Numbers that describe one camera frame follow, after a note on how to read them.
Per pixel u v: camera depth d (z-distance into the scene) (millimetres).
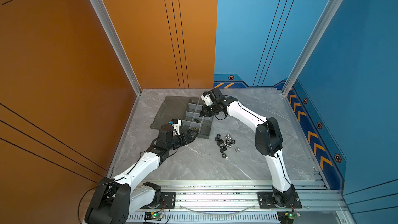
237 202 753
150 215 715
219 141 932
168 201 738
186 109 1075
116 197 422
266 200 725
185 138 736
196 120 1019
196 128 975
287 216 698
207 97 864
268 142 577
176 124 784
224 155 871
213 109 808
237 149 892
